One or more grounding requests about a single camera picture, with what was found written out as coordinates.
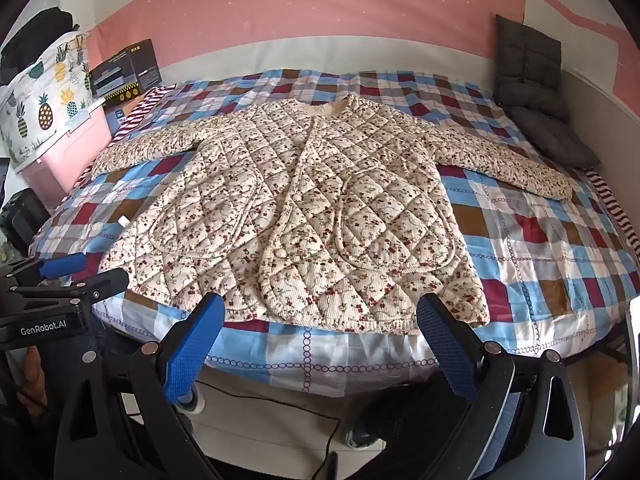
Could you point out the person's right shoe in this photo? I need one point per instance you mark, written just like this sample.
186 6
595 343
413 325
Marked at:
357 437

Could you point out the person's left hand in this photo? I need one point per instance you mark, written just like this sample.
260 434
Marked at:
32 375

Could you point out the brown cardboard box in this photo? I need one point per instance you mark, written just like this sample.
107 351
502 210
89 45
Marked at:
132 105

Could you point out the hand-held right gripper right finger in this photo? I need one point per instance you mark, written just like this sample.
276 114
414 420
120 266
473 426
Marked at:
447 350

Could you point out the grey quilted seat cushion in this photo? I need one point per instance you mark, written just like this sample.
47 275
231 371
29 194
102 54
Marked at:
530 60

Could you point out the black chair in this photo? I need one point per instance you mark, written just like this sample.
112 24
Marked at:
22 215

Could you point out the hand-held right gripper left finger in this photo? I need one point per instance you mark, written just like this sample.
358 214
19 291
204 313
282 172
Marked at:
192 345

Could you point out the person's left shoe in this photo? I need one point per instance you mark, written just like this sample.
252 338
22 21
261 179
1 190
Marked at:
192 402

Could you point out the plaid bed sheet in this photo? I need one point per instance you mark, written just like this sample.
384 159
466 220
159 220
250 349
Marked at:
525 240

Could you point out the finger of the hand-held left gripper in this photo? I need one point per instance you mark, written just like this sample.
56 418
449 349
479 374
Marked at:
62 264
100 285

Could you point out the pink storage box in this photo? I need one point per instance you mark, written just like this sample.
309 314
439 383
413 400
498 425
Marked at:
85 145

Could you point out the dark bed frame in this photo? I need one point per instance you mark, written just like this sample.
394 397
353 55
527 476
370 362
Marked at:
607 352

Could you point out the person's shoe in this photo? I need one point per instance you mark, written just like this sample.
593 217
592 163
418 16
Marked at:
192 402
357 437

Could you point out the black cardboard box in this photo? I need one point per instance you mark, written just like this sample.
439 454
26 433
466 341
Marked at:
125 72

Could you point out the black bag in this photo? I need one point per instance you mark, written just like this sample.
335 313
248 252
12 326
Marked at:
30 35

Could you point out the pineapple print cloth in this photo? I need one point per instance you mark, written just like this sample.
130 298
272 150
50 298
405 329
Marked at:
45 105

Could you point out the person's right leg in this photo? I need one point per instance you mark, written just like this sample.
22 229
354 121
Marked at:
400 420

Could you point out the floral quilted jacket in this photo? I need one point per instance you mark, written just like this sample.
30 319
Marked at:
300 210

